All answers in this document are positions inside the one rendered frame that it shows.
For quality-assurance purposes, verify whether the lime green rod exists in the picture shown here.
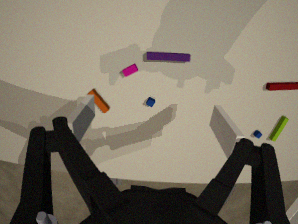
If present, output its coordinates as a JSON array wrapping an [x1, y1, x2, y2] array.
[[269, 116, 289, 141]]

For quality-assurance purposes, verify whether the purple rod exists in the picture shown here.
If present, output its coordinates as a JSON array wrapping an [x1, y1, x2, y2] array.
[[147, 52, 191, 62]]

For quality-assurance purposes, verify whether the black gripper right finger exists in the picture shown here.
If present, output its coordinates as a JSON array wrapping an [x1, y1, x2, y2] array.
[[178, 105, 290, 224]]

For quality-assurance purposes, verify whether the short magenta rod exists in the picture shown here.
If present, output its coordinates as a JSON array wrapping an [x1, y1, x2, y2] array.
[[122, 64, 138, 77]]

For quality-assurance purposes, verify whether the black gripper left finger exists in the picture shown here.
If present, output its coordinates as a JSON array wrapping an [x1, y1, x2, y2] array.
[[10, 94, 147, 224]]

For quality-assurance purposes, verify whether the orange rod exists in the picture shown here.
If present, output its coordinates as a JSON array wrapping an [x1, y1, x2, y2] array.
[[88, 89, 110, 113]]

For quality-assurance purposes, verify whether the red rod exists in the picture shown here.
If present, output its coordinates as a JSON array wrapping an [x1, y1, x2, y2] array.
[[266, 82, 298, 91]]

